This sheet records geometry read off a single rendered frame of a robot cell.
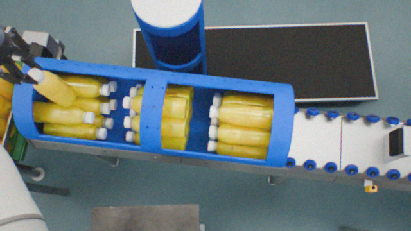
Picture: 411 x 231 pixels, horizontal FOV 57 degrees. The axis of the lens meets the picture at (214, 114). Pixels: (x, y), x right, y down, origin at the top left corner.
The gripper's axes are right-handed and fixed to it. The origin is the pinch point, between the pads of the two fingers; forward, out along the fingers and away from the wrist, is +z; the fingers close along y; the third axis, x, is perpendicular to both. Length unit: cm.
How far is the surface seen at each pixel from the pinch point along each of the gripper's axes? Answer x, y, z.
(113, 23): 28, 86, 137
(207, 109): -48, 6, 39
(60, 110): -1.1, -5.0, 21.8
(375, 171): -111, -10, 39
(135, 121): -26.2, -5.8, 22.4
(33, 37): 31, 32, 51
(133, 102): -25.5, -0.7, 18.2
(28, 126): 6.5, -12.0, 18.9
